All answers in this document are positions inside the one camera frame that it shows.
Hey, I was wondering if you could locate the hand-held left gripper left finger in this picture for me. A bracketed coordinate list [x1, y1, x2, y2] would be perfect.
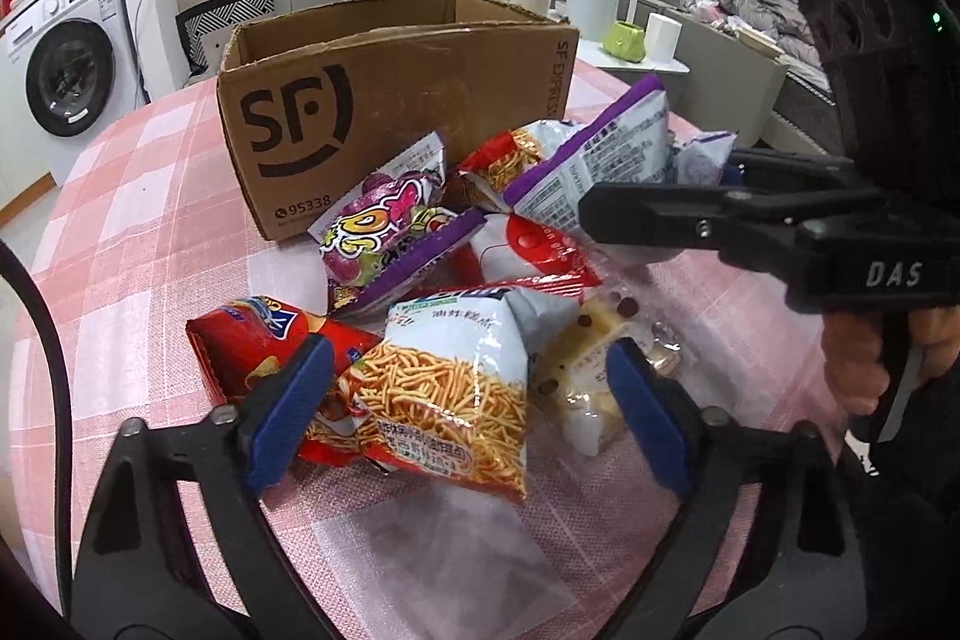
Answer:
[71, 334, 336, 640]

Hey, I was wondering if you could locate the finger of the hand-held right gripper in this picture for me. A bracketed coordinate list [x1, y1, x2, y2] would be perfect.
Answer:
[577, 181, 802, 270]
[721, 149, 863, 212]

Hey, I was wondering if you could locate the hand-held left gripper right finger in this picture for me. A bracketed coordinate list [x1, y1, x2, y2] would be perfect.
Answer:
[604, 338, 882, 640]

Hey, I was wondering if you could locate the small purple snack packet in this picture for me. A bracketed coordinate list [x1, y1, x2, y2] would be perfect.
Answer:
[671, 130, 740, 187]

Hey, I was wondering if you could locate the clear bread packet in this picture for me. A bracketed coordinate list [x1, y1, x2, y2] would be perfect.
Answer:
[529, 291, 683, 457]

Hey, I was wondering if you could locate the red chip bag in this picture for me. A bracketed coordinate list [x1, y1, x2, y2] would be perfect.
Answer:
[185, 295, 383, 465]

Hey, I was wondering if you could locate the white bag with purple edges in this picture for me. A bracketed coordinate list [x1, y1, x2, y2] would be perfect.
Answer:
[504, 72, 672, 236]

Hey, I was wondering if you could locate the red and white snack packet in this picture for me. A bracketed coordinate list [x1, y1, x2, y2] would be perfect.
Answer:
[450, 212, 605, 304]

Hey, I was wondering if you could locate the large fried noodle snack bag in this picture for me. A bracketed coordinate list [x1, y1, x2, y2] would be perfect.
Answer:
[341, 284, 582, 506]

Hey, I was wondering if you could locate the red fried noodle snack bag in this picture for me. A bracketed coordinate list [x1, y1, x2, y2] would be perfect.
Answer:
[456, 119, 593, 214]

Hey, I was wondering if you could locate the brown cardboard box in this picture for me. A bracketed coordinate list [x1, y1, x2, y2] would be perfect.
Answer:
[217, 0, 577, 242]

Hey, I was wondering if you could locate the person's right forearm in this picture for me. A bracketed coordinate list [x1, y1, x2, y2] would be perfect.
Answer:
[840, 377, 960, 640]

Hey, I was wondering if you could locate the person's right hand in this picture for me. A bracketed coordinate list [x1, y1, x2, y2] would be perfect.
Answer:
[821, 310, 960, 414]

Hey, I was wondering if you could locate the white side table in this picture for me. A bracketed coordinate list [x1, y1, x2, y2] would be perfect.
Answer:
[574, 36, 695, 86]

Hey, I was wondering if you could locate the grey down jacket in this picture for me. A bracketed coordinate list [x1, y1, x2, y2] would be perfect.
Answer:
[641, 0, 826, 71]

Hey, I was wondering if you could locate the green cup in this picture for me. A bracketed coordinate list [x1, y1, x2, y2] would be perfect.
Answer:
[602, 20, 647, 65]

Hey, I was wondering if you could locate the white paper roll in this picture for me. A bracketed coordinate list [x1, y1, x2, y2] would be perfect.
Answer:
[645, 12, 681, 67]

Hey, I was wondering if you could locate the pink plaid tablecloth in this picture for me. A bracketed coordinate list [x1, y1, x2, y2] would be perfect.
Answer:
[7, 59, 848, 640]

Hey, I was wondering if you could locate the white washing machine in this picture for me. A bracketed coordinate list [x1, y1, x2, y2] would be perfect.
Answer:
[0, 0, 149, 191]

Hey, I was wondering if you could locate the black cable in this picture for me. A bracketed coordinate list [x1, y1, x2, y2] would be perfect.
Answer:
[0, 239, 76, 468]

